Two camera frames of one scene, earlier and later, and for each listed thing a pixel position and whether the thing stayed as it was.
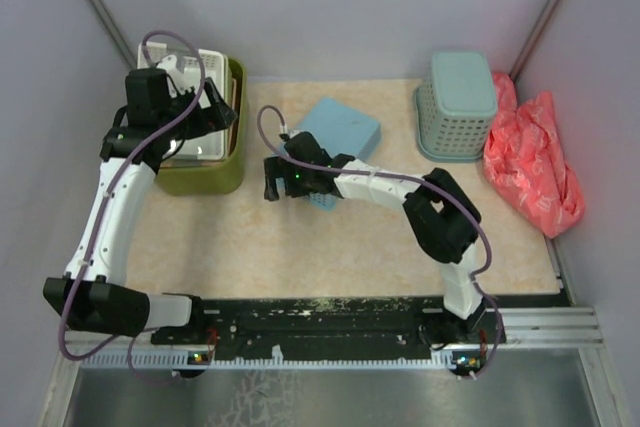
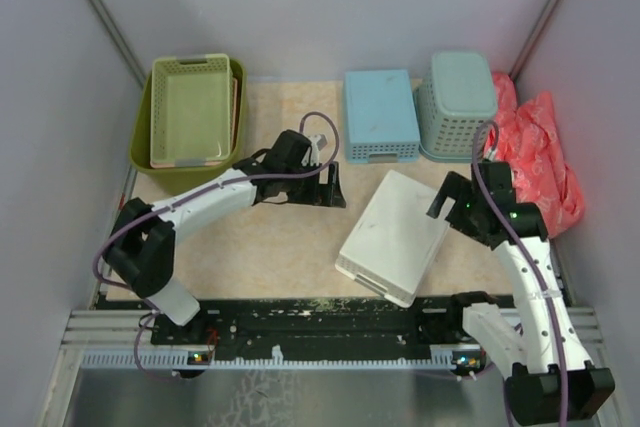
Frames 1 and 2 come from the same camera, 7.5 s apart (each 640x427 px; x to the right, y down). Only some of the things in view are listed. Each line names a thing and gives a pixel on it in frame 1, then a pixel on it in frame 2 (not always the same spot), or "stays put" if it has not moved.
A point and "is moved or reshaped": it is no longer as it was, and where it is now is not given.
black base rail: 257,325 stays put
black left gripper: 211,118 to 328,195
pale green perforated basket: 455,111 stays put
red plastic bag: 524,158 stays put
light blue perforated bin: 324,200 is moved or reshaped
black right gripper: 277,167 to 454,186
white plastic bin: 213,145 to 394,245
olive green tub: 212,180 stays put
